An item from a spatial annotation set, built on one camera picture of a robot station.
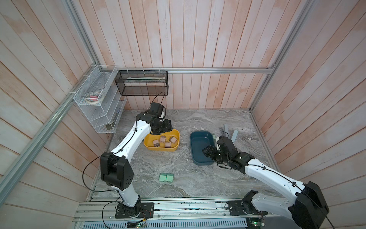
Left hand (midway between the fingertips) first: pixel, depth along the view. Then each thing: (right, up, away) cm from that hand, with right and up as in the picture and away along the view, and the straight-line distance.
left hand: (168, 130), depth 84 cm
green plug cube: (-3, -27, -2) cm, 28 cm away
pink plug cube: (-9, -10, +13) cm, 19 cm away
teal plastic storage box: (+22, -8, +17) cm, 29 cm away
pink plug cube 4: (+2, -7, +14) cm, 16 cm away
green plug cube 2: (+1, -28, -2) cm, 28 cm away
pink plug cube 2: (-5, -7, +14) cm, 17 cm away
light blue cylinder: (+47, -5, +16) cm, 50 cm away
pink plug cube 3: (-1, -10, +11) cm, 15 cm away
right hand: (+22, -12, -2) cm, 25 cm away
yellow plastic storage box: (-2, -9, +14) cm, 17 cm away
